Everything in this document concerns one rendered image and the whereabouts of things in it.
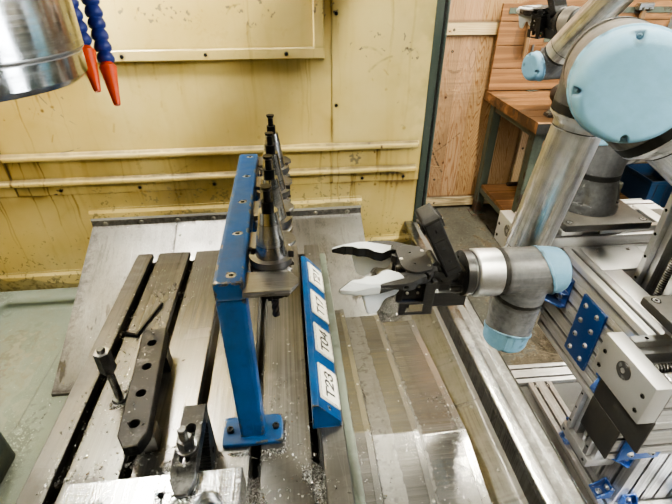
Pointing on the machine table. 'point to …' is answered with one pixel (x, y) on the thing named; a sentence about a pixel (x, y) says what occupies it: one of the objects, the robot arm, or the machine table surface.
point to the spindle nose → (39, 47)
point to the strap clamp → (180, 481)
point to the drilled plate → (141, 490)
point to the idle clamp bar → (141, 413)
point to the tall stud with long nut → (109, 372)
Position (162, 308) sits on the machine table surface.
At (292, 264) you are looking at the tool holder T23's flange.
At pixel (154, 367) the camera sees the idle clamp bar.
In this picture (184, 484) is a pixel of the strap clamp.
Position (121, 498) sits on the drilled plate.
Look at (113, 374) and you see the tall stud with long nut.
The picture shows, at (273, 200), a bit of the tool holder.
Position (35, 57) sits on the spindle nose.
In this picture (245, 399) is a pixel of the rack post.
